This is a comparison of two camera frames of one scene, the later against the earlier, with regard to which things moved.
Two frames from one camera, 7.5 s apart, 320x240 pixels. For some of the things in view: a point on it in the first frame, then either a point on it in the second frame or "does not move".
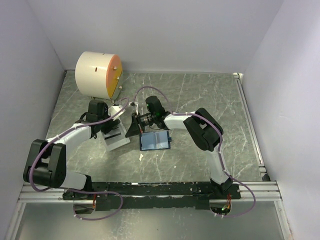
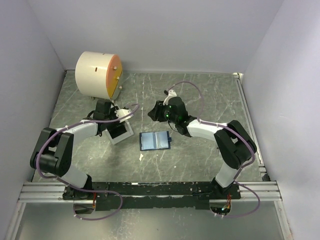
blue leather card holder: x=155 y=140 does not move
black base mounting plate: x=106 y=195 does not move
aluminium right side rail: x=279 y=204 does not move
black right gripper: x=134 y=128 -> x=156 y=113
